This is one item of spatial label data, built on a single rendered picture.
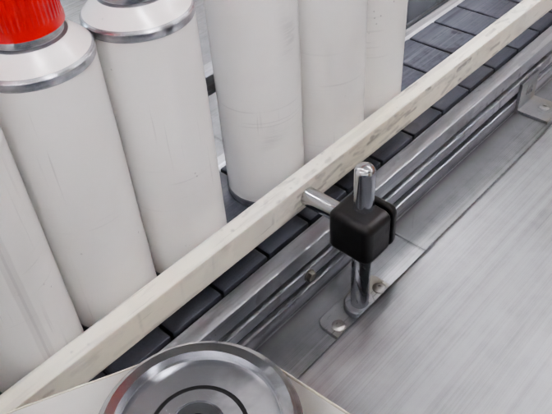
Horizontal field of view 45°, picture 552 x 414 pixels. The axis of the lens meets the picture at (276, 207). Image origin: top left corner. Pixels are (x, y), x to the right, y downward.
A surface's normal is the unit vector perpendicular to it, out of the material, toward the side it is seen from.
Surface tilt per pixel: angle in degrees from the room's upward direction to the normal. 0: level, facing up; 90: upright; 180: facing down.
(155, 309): 90
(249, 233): 90
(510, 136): 0
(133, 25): 45
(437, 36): 0
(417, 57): 0
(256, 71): 90
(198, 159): 90
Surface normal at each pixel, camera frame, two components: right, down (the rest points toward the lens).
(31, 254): 0.96, 0.15
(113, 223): 0.78, 0.39
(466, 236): -0.06, -0.74
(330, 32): 0.08, 0.67
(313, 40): -0.31, 0.66
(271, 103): 0.32, 0.63
